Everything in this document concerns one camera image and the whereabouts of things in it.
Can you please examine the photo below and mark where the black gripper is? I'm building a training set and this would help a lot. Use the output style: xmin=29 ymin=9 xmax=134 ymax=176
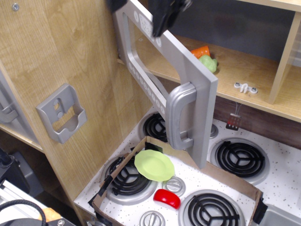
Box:
xmin=106 ymin=0 xmax=192 ymax=37

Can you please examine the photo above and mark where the grey toy microwave door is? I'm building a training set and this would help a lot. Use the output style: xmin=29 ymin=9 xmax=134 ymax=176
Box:
xmin=112 ymin=0 xmax=218 ymax=169

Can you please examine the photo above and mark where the orange toy carrot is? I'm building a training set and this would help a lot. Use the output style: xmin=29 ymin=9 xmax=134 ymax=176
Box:
xmin=190 ymin=46 xmax=210 ymax=59

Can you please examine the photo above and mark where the green toy lettuce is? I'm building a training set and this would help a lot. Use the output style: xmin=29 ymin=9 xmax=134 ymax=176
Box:
xmin=198 ymin=55 xmax=218 ymax=73

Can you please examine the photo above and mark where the back left stove burner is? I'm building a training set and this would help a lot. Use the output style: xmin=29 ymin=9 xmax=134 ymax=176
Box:
xmin=138 ymin=113 xmax=167 ymax=143

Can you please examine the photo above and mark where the stove burner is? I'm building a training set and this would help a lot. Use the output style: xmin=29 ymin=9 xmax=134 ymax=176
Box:
xmin=209 ymin=137 xmax=270 ymax=186
xmin=138 ymin=113 xmax=167 ymax=143
xmin=106 ymin=156 xmax=158 ymax=206
xmin=178 ymin=189 xmax=246 ymax=226

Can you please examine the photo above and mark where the white door latch clip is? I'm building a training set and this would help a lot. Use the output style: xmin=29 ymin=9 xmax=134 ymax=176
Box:
xmin=234 ymin=82 xmax=258 ymax=94

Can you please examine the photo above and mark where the grey back stove knob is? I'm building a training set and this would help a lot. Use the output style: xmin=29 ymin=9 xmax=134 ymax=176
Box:
xmin=210 ymin=124 xmax=219 ymax=139

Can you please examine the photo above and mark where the grey stove knob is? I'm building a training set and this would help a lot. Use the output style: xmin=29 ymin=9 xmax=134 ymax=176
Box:
xmin=210 ymin=124 xmax=219 ymax=139
xmin=162 ymin=176 xmax=186 ymax=197
xmin=140 ymin=210 xmax=166 ymax=226

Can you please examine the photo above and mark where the hanging toy spatula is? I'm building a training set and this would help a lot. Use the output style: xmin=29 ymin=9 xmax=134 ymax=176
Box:
xmin=226 ymin=102 xmax=242 ymax=131

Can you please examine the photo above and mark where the light green toy plate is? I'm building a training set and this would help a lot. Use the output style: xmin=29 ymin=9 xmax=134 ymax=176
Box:
xmin=134 ymin=149 xmax=175 ymax=182

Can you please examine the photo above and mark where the front left stove burner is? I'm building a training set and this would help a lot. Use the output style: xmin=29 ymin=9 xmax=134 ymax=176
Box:
xmin=106 ymin=156 xmax=158 ymax=206

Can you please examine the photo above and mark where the grey centre stove knob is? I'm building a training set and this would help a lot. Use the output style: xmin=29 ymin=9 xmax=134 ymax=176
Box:
xmin=162 ymin=176 xmax=186 ymax=197

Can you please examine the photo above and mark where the back right stove burner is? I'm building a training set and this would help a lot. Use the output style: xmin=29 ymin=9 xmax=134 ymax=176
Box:
xmin=209 ymin=137 xmax=270 ymax=186

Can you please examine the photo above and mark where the red toy cheese wheel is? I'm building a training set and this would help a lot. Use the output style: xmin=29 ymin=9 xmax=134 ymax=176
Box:
xmin=153 ymin=189 xmax=181 ymax=210

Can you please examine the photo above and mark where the black box on floor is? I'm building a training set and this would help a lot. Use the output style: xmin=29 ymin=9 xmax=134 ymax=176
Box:
xmin=0 ymin=149 xmax=44 ymax=197

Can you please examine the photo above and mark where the grey front stove knob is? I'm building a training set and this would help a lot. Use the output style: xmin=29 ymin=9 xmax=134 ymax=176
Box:
xmin=140 ymin=210 xmax=166 ymax=226

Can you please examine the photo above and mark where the front right stove burner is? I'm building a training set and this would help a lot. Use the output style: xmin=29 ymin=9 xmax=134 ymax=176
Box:
xmin=178 ymin=189 xmax=246 ymax=226

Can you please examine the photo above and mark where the grey toy sink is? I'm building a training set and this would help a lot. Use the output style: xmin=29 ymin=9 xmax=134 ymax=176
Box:
xmin=258 ymin=205 xmax=301 ymax=226

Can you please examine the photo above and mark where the grey wall phone holder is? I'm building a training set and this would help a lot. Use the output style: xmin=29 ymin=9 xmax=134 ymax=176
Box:
xmin=36 ymin=83 xmax=87 ymax=144

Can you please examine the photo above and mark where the grey cabinet door handle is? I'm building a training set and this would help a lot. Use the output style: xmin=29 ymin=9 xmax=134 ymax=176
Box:
xmin=0 ymin=70 xmax=19 ymax=125

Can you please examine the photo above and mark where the brown cardboard frame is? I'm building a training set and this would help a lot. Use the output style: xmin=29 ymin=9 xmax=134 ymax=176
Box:
xmin=90 ymin=137 xmax=262 ymax=226

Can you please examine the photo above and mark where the black braided cable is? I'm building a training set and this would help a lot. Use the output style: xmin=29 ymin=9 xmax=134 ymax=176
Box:
xmin=0 ymin=199 xmax=47 ymax=226

